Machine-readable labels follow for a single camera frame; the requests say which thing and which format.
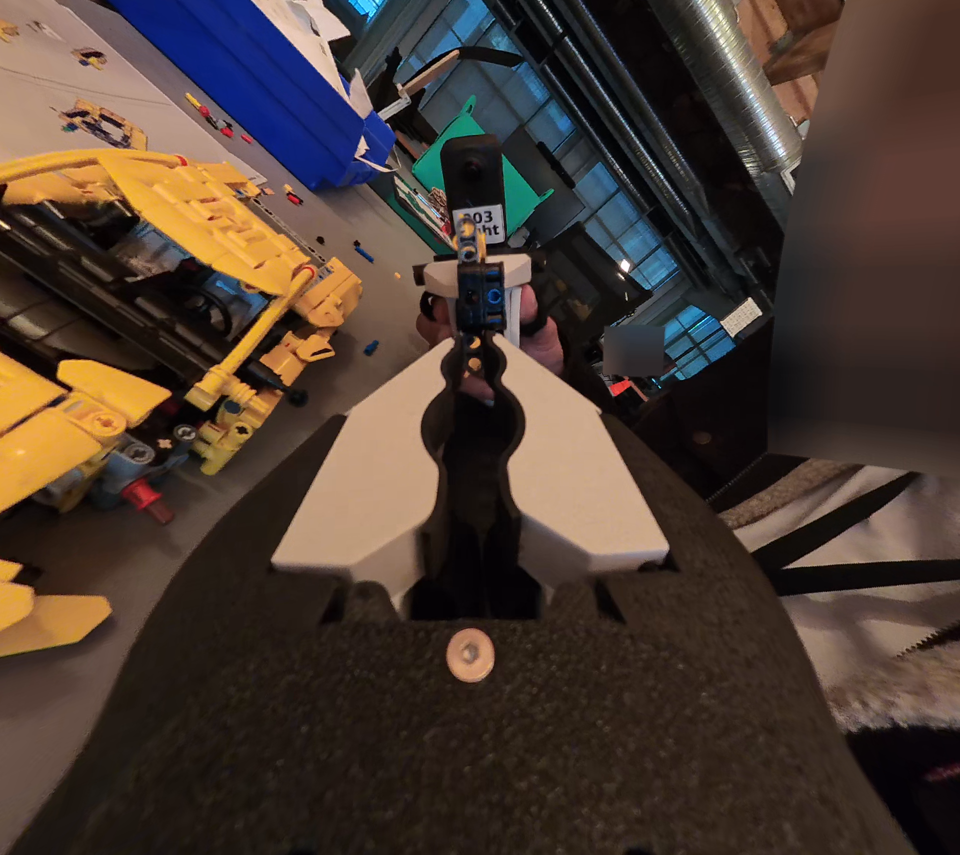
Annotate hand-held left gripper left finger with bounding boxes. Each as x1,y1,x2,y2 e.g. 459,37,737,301
270,337,481,620

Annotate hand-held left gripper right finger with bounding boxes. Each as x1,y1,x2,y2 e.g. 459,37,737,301
483,333,671,595

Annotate person's right hand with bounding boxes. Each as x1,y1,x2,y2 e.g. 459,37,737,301
416,287,565,409

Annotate teal plastic bin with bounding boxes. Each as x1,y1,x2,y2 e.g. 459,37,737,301
411,96,555,252

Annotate green cutting mat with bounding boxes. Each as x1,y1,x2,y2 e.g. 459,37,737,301
390,172,455,256

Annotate brown fleece-lined jacket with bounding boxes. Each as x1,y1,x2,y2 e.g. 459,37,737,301
600,322,864,519

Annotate pile of white paper bags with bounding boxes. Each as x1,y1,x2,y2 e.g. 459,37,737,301
150,0,391,174

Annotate scattered small brick pins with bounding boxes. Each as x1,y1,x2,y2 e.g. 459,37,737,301
183,91,256,144

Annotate yellow toy brick car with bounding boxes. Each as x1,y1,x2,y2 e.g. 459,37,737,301
0,148,365,657

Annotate white striped shirt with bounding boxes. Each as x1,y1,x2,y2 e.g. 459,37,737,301
720,465,960,736

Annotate blue plastic bin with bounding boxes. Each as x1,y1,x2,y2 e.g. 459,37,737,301
78,0,397,190

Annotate open instruction booklet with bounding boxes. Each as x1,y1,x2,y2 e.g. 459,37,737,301
0,0,267,185

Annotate silver ventilation duct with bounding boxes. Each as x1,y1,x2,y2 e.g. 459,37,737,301
622,0,807,211

